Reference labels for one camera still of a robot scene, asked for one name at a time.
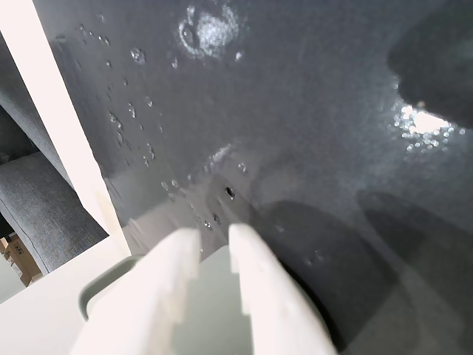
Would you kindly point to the grey fabric sofa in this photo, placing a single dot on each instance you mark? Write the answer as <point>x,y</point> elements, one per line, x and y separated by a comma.
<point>37,203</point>

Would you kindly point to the pale green rounded plate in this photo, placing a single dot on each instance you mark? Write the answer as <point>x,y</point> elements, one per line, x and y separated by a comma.
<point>218,299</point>

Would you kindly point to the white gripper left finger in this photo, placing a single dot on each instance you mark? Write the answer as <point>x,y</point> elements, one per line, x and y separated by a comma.
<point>148,303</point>

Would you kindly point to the brown cardboard box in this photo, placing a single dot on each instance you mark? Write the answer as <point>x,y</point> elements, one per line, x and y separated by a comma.
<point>23,263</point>

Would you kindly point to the black table mat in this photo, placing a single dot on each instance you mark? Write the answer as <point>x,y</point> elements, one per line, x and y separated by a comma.
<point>295,129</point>

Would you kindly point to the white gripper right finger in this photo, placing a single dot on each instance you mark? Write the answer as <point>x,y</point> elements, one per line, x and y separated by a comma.
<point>273,307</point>

